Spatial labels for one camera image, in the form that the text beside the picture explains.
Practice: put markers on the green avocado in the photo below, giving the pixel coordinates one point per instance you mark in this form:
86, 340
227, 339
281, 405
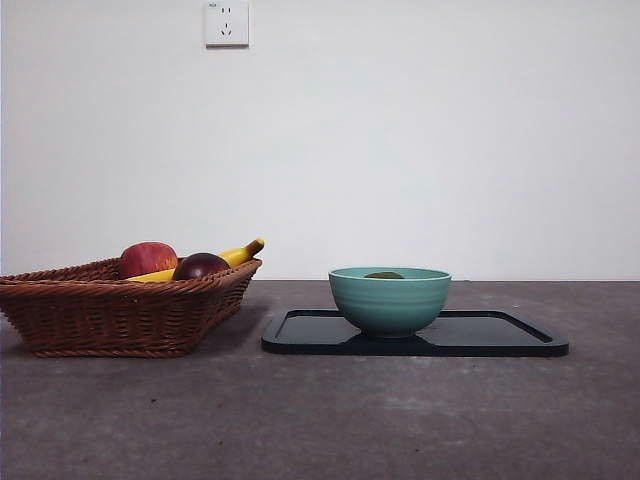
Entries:
383, 274

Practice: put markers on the teal ribbed bowl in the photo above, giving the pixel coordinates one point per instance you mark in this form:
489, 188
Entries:
390, 307

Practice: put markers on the yellow banana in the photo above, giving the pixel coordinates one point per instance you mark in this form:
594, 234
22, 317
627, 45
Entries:
239, 253

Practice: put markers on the dark purple plum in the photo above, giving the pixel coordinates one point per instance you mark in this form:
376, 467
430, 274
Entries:
199, 266

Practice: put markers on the red apple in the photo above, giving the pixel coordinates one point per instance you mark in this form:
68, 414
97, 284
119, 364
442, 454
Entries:
147, 257

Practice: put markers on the dark rectangular tray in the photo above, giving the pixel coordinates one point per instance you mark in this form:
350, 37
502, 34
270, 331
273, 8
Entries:
490, 335

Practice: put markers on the brown wicker basket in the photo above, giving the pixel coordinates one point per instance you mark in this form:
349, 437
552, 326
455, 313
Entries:
110, 320

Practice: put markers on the white wall socket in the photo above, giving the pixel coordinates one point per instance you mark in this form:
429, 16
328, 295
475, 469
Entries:
226, 25

